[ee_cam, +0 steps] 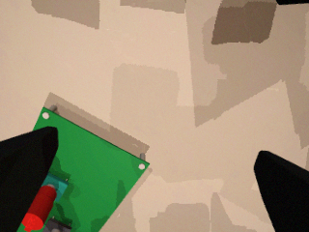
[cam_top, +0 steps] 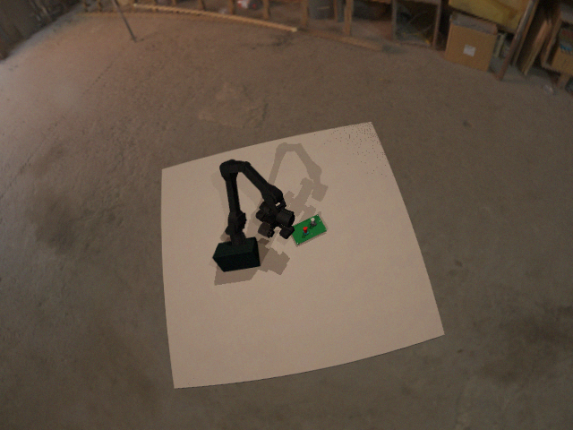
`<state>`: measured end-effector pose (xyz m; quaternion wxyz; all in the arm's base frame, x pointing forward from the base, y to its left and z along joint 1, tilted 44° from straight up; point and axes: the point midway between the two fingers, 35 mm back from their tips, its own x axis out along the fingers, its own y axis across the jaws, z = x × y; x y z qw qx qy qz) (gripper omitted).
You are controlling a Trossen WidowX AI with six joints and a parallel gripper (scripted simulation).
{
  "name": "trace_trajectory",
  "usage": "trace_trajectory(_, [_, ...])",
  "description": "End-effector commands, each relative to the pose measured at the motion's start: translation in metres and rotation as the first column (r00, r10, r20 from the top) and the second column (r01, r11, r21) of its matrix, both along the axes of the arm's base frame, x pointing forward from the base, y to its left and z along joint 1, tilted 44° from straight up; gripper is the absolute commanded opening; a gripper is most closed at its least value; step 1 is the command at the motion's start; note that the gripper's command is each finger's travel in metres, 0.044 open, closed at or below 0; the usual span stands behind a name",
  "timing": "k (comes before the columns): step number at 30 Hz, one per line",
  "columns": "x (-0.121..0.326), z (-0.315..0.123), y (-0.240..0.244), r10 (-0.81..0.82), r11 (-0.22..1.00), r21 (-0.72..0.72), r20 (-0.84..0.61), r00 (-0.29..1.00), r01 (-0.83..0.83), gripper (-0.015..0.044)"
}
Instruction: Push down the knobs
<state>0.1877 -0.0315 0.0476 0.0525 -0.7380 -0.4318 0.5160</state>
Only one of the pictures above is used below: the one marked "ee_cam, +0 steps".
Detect green circuit board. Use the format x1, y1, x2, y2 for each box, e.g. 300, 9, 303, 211
16, 105, 150, 232

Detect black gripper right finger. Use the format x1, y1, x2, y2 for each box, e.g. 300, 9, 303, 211
254, 150, 309, 232

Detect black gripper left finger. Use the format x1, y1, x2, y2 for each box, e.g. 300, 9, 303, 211
0, 127, 59, 232

